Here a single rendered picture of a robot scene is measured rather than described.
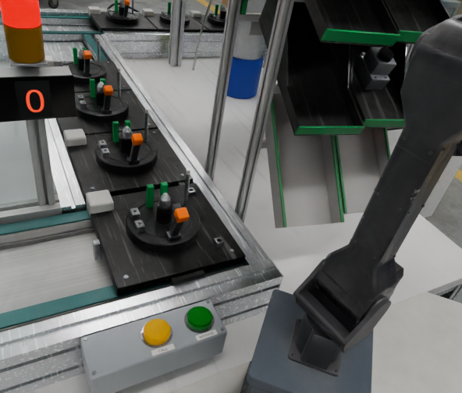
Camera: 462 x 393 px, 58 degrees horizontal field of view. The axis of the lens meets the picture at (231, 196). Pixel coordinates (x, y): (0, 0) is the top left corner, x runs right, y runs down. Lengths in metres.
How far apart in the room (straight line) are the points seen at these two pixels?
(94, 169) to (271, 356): 0.59
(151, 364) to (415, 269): 0.67
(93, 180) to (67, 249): 0.16
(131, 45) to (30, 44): 1.23
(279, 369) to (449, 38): 0.39
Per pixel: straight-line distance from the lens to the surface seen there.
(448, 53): 0.37
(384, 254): 0.45
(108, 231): 0.81
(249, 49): 1.60
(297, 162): 0.87
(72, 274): 0.81
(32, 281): 0.81
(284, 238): 1.01
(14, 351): 0.68
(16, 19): 0.69
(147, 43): 1.92
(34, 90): 0.72
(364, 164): 0.98
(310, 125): 0.76
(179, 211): 0.69
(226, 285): 0.74
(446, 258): 1.17
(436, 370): 0.92
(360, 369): 0.58
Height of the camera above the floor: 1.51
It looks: 36 degrees down
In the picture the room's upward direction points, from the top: 11 degrees clockwise
